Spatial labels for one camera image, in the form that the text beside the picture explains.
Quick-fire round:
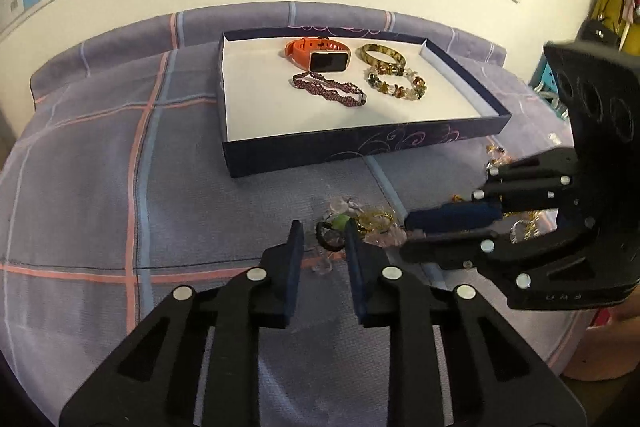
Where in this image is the navy patterned shallow box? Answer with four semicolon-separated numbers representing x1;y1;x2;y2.
216;26;513;179

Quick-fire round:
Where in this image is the amber bangle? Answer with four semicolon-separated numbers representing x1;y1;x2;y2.
356;43;406;66

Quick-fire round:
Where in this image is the teal plastic crate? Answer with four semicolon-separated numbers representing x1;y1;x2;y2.
530;57;571;120

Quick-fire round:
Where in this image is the orange smartwatch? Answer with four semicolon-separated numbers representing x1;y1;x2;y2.
284;36;350;74

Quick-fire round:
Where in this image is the yellow bag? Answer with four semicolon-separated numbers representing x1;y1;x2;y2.
590;0;640;38

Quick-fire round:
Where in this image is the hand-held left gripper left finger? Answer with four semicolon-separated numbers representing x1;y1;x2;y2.
59;219;306;427

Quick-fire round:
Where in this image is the gold chain bracelet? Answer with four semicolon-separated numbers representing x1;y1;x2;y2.
357;207;398;233

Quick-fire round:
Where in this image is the clear crystal bracelet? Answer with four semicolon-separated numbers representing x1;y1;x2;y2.
310;197;366;275

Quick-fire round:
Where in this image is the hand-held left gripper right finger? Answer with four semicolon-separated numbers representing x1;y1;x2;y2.
342;219;587;427

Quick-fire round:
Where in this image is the purple bead bracelet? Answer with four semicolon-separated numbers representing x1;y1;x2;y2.
291;72;368;106

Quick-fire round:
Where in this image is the pink crystal bracelet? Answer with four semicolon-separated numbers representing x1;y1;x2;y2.
369;227;407;249

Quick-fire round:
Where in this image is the multicoloured stone bracelet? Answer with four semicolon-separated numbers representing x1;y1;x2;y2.
362;66;428;102

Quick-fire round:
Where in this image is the person's right forearm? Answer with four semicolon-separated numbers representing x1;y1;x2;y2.
562;302;640;382

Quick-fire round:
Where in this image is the amber bead jewelry piece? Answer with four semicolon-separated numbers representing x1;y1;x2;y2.
485;144;509;171

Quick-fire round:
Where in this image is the gold bangle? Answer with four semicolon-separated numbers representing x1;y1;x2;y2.
509;217;542;243

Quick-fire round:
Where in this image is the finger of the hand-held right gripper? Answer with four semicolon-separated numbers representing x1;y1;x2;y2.
404;147;583;233
400;216;636;311

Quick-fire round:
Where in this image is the black cord bracelet green bead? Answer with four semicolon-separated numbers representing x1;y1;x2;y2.
315;213;352;252

